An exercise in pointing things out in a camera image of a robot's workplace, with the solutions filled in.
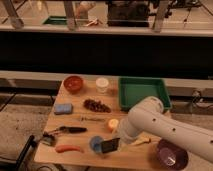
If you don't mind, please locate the yellow banana peel toy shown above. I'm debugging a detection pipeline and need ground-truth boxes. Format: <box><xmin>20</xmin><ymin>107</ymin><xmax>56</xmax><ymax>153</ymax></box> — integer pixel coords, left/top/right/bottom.
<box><xmin>132</xmin><ymin>136</ymin><xmax>151</xmax><ymax>146</ymax></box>

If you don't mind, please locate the small metal clip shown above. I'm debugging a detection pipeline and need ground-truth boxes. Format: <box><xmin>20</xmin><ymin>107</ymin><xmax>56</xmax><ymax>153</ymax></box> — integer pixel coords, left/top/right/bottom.
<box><xmin>41</xmin><ymin>134</ymin><xmax>56</xmax><ymax>146</ymax></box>

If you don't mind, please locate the person in background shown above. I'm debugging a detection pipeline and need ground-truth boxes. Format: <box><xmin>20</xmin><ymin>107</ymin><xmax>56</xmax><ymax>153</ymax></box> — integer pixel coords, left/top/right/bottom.
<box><xmin>73</xmin><ymin>0</ymin><xmax>151</xmax><ymax>28</ymax></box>

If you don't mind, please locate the red-brown bowl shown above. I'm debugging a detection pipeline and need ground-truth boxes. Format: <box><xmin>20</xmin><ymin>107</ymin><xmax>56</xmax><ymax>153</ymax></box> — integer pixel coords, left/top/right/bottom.
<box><xmin>63</xmin><ymin>76</ymin><xmax>83</xmax><ymax>94</ymax></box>

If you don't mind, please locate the white plastic cup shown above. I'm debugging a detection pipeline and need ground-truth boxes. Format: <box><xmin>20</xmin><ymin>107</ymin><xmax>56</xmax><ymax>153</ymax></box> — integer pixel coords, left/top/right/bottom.
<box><xmin>96</xmin><ymin>77</ymin><xmax>109</xmax><ymax>93</ymax></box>

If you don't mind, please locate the green plastic tray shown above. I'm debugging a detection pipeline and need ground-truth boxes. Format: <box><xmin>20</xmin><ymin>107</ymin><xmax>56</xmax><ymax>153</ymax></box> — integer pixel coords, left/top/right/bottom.
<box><xmin>118</xmin><ymin>76</ymin><xmax>171</xmax><ymax>111</ymax></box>

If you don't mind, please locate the orange candle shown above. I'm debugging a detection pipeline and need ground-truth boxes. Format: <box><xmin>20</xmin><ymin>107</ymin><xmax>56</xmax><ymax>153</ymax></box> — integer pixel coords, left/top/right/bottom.
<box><xmin>107</xmin><ymin>119</ymin><xmax>119</xmax><ymax>132</ymax></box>

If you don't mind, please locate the blue sponge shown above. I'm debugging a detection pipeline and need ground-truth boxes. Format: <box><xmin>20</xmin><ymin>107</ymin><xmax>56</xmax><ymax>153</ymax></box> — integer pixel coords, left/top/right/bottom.
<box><xmin>54</xmin><ymin>104</ymin><xmax>73</xmax><ymax>115</ymax></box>

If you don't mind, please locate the bunch of dark grapes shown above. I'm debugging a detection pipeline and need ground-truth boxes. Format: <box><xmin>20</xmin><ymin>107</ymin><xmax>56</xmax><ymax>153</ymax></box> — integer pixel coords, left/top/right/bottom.
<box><xmin>83</xmin><ymin>99</ymin><xmax>111</xmax><ymax>113</ymax></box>

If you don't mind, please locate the blue plastic cup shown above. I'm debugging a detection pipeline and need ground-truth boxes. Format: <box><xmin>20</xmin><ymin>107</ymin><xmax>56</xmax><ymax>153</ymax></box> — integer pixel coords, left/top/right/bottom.
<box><xmin>89</xmin><ymin>136</ymin><xmax>104</xmax><ymax>153</ymax></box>

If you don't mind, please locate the small metal fork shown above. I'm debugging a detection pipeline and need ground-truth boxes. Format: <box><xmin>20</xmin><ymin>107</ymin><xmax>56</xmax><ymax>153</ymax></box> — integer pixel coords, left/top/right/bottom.
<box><xmin>79</xmin><ymin>117</ymin><xmax>105</xmax><ymax>122</ymax></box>

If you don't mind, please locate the black eraser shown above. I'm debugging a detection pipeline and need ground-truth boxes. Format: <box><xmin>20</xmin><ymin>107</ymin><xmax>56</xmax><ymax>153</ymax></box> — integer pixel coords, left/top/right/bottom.
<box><xmin>101</xmin><ymin>138</ymin><xmax>119</xmax><ymax>153</ymax></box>

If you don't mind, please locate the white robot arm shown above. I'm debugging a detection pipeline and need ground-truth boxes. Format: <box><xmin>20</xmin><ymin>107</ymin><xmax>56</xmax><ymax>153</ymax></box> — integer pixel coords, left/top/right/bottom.
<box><xmin>117</xmin><ymin>96</ymin><xmax>213</xmax><ymax>163</ymax></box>

